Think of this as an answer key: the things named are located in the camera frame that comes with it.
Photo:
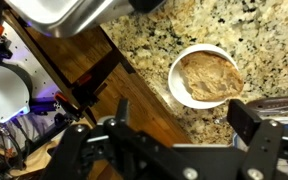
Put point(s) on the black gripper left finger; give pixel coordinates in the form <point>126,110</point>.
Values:
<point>122,110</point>

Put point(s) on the brown bread slice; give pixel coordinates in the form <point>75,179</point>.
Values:
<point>210,76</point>

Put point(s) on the white perforated base plate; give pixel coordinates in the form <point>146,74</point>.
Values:
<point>34,66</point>

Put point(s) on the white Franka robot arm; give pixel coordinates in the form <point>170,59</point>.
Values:
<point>4,93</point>

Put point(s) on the black orange bar clamp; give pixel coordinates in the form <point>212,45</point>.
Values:
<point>94,76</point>

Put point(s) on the stainless steel two-slot toaster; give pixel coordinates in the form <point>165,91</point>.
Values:
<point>67,13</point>

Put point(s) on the white ceramic bowl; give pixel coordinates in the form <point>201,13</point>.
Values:
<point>175,86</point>

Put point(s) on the light wooden stool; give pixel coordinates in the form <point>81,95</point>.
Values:
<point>37,160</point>

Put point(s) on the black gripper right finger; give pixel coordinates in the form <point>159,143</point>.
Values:
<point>244,120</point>

